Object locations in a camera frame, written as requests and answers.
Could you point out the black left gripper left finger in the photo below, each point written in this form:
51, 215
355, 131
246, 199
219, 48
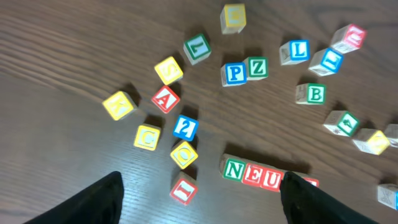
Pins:
100, 202

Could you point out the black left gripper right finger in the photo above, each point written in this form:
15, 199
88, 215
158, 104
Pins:
304, 203

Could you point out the red u block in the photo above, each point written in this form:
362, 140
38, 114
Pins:
348, 38
271, 178

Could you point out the red E block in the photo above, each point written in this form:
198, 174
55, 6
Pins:
253, 173

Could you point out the green N block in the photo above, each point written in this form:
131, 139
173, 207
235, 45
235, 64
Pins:
232, 167

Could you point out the blue P block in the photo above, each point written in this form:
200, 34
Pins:
233, 74

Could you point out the red i block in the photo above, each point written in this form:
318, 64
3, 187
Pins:
184, 188
313, 181

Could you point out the yellow C block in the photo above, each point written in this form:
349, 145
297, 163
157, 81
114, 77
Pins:
147, 137

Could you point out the blue T block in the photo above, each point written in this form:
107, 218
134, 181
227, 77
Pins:
387, 195

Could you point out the green 4 block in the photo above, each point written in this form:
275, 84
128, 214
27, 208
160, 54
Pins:
342, 123

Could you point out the yellow block near 4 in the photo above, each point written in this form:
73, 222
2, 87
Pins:
371, 141

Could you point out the yellow O block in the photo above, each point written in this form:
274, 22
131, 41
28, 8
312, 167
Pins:
183, 154

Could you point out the yellow K block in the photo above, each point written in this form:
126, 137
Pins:
119, 105

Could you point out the green B block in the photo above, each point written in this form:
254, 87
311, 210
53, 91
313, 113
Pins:
310, 94

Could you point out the blue 2 block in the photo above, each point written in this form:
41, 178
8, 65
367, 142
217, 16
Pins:
185, 128

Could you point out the red A block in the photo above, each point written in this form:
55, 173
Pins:
165, 99

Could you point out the green Z block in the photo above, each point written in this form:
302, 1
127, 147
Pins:
256, 68

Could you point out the blue L block right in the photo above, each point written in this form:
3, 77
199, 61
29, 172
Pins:
326, 62

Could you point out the blue l block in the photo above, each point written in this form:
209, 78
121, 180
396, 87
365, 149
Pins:
326, 62
294, 52

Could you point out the yellow S block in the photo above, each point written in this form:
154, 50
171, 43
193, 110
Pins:
169, 71

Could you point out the blue L block left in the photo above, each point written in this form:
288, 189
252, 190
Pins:
294, 52

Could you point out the red U block top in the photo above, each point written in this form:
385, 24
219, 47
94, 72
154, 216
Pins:
348, 38

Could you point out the green 7 block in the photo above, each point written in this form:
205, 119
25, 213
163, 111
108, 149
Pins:
197, 49

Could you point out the yellow block top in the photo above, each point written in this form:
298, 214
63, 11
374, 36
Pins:
233, 18

